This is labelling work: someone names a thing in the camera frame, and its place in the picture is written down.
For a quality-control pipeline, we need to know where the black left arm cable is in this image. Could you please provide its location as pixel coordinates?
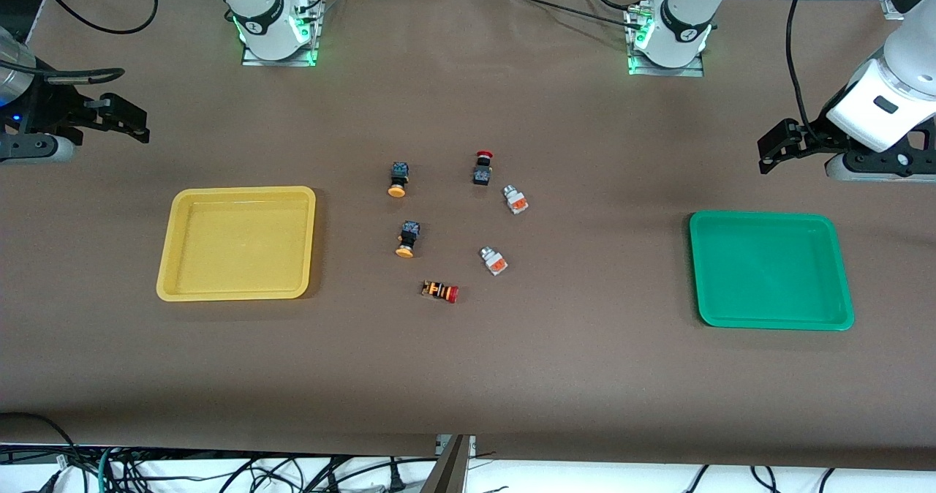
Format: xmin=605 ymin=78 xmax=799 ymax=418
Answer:
xmin=785 ymin=0 xmax=818 ymax=139

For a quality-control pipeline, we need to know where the red push button striped body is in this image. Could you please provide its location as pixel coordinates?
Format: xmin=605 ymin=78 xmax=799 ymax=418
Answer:
xmin=421 ymin=280 xmax=460 ymax=304

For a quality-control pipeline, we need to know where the aluminium frame post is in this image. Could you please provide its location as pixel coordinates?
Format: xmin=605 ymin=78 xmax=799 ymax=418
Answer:
xmin=420 ymin=434 xmax=476 ymax=493

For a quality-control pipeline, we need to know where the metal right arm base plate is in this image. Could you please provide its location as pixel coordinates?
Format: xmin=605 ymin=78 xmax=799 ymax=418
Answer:
xmin=241 ymin=0 xmax=322 ymax=67

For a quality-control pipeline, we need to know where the green cable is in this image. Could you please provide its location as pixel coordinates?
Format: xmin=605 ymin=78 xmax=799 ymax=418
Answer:
xmin=97 ymin=445 xmax=121 ymax=493

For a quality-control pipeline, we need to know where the yellow plastic tray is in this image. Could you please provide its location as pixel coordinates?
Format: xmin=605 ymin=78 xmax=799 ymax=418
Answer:
xmin=156 ymin=186 xmax=317 ymax=302

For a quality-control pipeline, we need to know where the black looped cable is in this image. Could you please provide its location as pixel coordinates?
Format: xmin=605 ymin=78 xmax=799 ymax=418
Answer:
xmin=0 ymin=411 xmax=83 ymax=479

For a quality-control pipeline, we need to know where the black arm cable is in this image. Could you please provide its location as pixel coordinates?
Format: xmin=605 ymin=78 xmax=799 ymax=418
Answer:
xmin=0 ymin=0 xmax=159 ymax=86
xmin=785 ymin=0 xmax=818 ymax=139

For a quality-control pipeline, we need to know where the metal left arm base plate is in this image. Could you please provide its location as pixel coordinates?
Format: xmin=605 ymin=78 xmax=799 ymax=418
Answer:
xmin=627 ymin=7 xmax=705 ymax=78

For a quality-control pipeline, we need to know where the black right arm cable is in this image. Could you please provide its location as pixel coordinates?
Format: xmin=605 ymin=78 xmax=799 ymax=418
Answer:
xmin=0 ymin=0 xmax=159 ymax=86

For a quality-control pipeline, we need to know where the brown table mat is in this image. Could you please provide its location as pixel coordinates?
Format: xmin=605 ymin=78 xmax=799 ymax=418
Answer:
xmin=0 ymin=0 xmax=936 ymax=472

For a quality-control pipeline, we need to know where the green plastic tray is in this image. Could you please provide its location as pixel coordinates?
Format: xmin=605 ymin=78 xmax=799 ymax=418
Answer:
xmin=689 ymin=211 xmax=855 ymax=331

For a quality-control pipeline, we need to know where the black cable on table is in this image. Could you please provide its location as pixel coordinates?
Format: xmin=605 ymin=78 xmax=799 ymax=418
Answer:
xmin=501 ymin=0 xmax=637 ymax=26

